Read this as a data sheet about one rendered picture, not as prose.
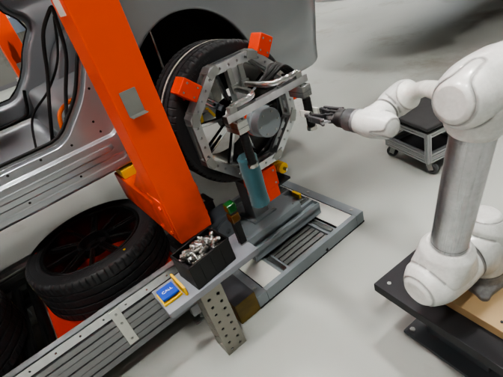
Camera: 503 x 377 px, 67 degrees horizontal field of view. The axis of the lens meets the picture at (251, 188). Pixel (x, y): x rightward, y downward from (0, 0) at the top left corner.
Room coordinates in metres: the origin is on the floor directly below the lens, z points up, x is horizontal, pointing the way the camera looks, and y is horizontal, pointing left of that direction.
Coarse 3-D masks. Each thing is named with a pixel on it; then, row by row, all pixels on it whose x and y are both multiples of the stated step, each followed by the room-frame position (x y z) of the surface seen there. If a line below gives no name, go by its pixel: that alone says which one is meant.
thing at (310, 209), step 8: (288, 192) 1.99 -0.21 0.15; (296, 192) 1.92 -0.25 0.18; (296, 200) 1.88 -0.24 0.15; (304, 200) 1.81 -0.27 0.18; (312, 200) 1.81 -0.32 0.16; (304, 208) 1.78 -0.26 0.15; (312, 208) 1.74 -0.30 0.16; (296, 216) 1.74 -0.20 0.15; (304, 216) 1.71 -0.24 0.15; (312, 216) 1.74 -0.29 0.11; (280, 224) 1.69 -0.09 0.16; (288, 224) 1.66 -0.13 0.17; (296, 224) 1.68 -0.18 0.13; (304, 224) 1.70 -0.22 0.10; (272, 232) 1.66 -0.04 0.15; (280, 232) 1.62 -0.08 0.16; (288, 232) 1.65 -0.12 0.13; (264, 240) 1.62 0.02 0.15; (272, 240) 1.60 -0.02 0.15; (280, 240) 1.62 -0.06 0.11; (264, 248) 1.56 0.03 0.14; (272, 248) 1.59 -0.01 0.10; (256, 256) 1.54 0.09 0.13; (264, 256) 1.56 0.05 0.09
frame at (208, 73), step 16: (208, 64) 1.61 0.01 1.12; (224, 64) 1.59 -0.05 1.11; (256, 64) 1.71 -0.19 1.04; (208, 80) 1.59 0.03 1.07; (288, 96) 1.72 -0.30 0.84; (192, 112) 1.50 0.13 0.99; (288, 112) 1.73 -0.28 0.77; (192, 128) 1.48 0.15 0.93; (288, 128) 1.70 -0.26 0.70; (208, 144) 1.50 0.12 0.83; (272, 144) 1.70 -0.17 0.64; (208, 160) 1.48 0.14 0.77; (272, 160) 1.64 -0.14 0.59; (240, 176) 1.54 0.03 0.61
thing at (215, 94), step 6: (216, 84) 2.20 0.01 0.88; (216, 90) 2.19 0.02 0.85; (210, 96) 2.11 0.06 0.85; (216, 96) 2.19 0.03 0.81; (210, 102) 2.11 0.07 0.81; (204, 108) 2.09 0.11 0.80; (210, 108) 2.16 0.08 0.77; (204, 114) 2.13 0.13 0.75; (210, 114) 2.15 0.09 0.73; (204, 120) 2.13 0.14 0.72
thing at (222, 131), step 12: (252, 72) 1.86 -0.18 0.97; (228, 96) 1.69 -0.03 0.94; (216, 108) 1.66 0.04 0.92; (276, 108) 1.79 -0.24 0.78; (216, 120) 1.65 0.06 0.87; (216, 132) 1.66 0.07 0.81; (216, 144) 1.63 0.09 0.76; (240, 144) 1.86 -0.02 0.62; (252, 144) 1.72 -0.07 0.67; (264, 144) 1.74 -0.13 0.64; (216, 156) 1.78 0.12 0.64; (228, 156) 1.66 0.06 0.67
